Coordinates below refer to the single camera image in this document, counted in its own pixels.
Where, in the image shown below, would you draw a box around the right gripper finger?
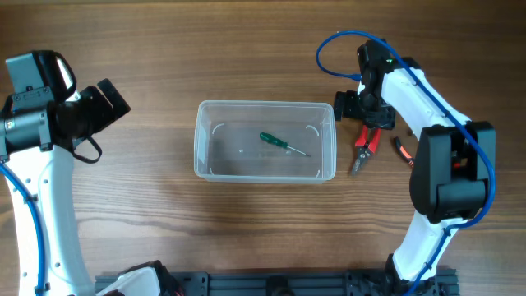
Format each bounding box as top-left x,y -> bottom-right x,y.
362,118 -> 395,130
333,90 -> 358,121

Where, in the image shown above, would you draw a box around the red handled snips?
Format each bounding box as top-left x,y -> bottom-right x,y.
351,126 -> 381,175

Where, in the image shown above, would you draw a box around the green handled screwdriver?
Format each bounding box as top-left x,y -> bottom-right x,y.
259,132 -> 310,157

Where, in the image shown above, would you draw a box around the clear plastic container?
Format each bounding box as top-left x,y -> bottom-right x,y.
194,100 -> 337,184

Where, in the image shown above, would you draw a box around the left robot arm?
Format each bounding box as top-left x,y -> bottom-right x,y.
1,50 -> 130,295

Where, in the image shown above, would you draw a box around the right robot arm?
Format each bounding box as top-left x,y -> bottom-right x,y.
335,39 -> 496,295

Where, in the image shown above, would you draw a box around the black orange needle-nose pliers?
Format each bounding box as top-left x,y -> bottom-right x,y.
393,137 -> 414,168

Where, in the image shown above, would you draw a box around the right blue cable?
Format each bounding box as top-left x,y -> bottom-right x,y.
315,29 -> 498,296

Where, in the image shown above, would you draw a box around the blue cable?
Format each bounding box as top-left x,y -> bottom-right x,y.
0,162 -> 47,296
315,29 -> 498,296

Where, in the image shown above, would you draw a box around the left blue cable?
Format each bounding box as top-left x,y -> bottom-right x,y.
0,162 -> 47,296

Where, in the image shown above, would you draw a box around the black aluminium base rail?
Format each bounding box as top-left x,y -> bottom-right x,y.
93,269 -> 459,296

